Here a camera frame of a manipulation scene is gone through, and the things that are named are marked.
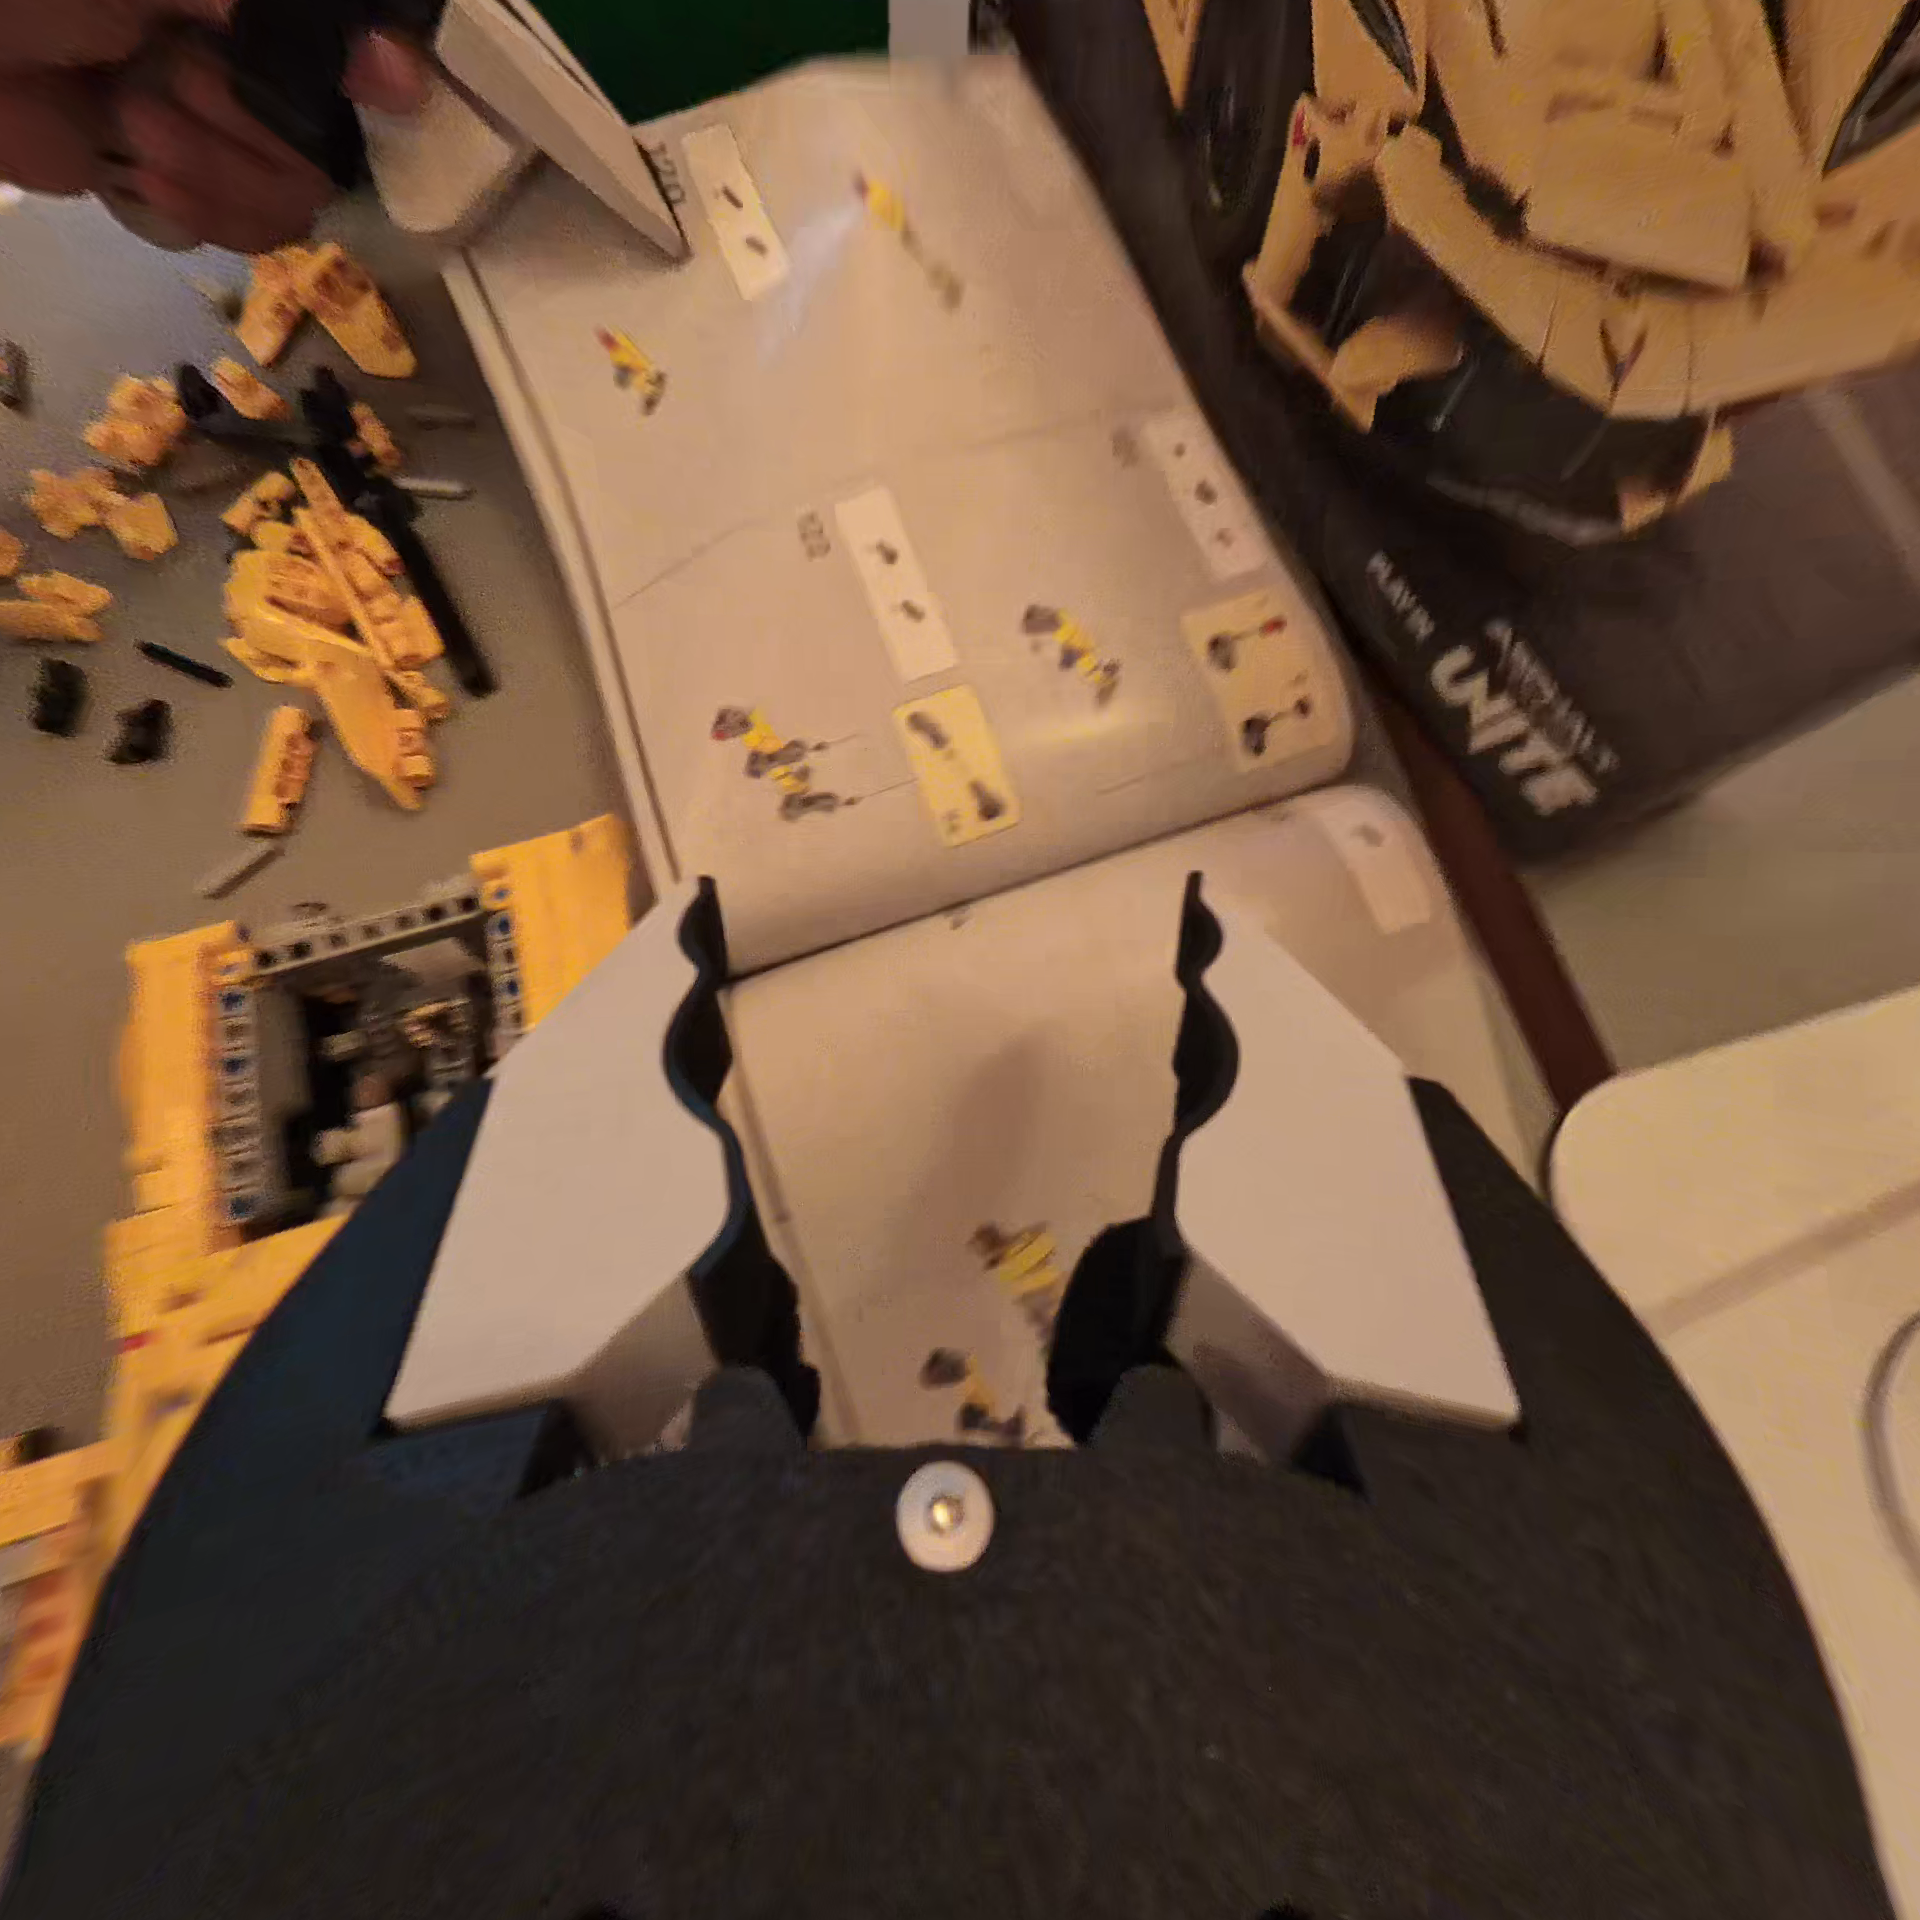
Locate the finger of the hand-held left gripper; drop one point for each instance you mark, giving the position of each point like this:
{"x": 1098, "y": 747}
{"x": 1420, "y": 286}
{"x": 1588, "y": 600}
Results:
{"x": 554, "y": 105}

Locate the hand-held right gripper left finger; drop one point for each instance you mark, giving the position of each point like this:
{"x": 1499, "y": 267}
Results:
{"x": 585, "y": 1200}

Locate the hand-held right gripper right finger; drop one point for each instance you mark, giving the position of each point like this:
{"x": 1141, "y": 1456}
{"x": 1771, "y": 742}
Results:
{"x": 1321, "y": 1231}

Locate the yellow brick car model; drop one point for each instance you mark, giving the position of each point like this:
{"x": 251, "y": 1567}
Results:
{"x": 361, "y": 1050}

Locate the yellow brick pieces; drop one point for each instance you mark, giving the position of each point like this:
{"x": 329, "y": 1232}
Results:
{"x": 331, "y": 600}

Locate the grey desk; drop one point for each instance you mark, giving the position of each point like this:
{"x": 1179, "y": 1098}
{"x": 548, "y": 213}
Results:
{"x": 91, "y": 841}

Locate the person's left hand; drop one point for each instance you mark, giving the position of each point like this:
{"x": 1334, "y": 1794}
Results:
{"x": 134, "y": 105}

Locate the green plastic bin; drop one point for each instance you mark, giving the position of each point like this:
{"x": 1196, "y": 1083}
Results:
{"x": 705, "y": 53}

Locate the wooden document stand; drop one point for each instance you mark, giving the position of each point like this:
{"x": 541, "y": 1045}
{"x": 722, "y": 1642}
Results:
{"x": 1771, "y": 1200}

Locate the open instruction booklet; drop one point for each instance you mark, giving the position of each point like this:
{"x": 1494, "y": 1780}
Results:
{"x": 931, "y": 525}

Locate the toy car set box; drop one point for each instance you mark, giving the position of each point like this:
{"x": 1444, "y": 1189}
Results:
{"x": 1500, "y": 300}

